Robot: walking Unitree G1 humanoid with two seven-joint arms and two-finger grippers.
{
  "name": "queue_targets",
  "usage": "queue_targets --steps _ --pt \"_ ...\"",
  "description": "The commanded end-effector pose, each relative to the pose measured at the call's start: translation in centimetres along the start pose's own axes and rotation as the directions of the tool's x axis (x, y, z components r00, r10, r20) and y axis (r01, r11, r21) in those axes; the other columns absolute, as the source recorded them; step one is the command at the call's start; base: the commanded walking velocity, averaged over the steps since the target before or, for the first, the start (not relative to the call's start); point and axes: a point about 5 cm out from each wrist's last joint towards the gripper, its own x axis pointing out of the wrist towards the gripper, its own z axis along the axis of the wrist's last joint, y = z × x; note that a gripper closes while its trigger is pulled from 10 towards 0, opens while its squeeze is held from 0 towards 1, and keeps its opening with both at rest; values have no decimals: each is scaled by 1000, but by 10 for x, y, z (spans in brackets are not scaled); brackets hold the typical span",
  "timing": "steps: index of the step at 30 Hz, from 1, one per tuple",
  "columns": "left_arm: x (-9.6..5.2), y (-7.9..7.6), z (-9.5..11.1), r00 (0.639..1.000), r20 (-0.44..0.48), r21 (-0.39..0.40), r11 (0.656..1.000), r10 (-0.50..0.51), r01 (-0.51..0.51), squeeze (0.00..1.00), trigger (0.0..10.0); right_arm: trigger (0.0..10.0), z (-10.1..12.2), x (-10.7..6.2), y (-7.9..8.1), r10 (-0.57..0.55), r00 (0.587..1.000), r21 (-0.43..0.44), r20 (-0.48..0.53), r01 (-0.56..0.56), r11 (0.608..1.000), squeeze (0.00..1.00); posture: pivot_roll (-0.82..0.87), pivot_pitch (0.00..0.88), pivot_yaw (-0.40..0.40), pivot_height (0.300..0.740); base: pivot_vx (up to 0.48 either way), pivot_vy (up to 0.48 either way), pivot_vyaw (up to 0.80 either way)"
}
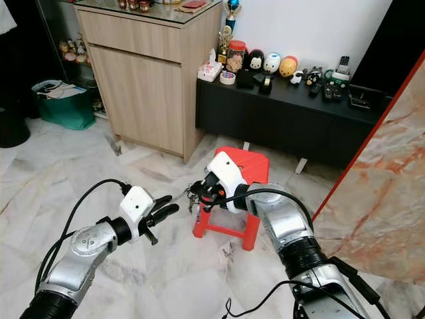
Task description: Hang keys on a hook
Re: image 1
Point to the bunch of metal keys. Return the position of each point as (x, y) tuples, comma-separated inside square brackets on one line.
[(191, 201)]

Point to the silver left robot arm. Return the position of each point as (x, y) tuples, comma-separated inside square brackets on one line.
[(80, 256)]

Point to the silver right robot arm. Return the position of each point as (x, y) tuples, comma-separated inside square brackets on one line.
[(289, 226)]

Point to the red plastic stool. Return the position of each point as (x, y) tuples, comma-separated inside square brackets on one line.
[(246, 163)]

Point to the white sideboard leg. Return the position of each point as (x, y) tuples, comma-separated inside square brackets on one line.
[(246, 145), (301, 165)]

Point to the black low sideboard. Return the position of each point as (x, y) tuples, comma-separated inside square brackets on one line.
[(279, 119)]

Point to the pink white tissue pack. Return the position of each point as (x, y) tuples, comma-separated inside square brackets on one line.
[(209, 72)]

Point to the light wooden cabinet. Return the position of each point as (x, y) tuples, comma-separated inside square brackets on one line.
[(139, 86)]

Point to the black fabric pouch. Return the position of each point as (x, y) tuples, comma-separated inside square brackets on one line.
[(245, 79)]

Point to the black round tape dispenser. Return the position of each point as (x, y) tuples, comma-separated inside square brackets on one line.
[(266, 84)]

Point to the green bag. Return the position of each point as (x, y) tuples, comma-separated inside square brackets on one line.
[(66, 113)]

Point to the clear jar with red lid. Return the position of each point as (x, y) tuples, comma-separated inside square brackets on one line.
[(236, 58)]

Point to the black mouse plush toy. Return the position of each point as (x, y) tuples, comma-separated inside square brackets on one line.
[(255, 61)]

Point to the white duck plush toy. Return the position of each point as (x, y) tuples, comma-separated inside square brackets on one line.
[(271, 63)]

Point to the small panda plush toy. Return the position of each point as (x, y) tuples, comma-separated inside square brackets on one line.
[(297, 77)]

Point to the orange bear plush toy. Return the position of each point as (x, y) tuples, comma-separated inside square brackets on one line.
[(288, 66)]

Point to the black brown plush toy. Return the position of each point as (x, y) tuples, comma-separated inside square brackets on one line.
[(313, 76)]

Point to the black device with green trim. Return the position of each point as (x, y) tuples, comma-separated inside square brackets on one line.
[(335, 90)]

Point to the black bin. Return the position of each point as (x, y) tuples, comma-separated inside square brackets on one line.
[(13, 129)]

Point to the black flat box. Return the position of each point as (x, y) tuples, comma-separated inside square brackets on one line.
[(365, 98)]

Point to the red flat case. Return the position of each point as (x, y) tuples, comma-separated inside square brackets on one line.
[(194, 4)]

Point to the blue gold trophy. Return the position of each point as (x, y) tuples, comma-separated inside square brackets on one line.
[(232, 6)]

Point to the glass display shelf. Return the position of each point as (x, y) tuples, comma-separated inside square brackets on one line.
[(70, 40)]

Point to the small red figurine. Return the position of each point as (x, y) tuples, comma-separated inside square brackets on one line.
[(133, 4), (145, 6), (121, 4)]

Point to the black television screen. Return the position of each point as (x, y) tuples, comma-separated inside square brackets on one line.
[(398, 40)]

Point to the white cloth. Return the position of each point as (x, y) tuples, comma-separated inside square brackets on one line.
[(5, 13)]

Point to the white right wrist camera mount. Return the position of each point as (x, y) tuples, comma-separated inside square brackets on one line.
[(229, 171)]

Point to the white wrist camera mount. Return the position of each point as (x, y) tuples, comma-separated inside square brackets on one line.
[(229, 171), (136, 203)]

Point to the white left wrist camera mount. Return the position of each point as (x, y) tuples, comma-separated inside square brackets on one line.
[(136, 203)]

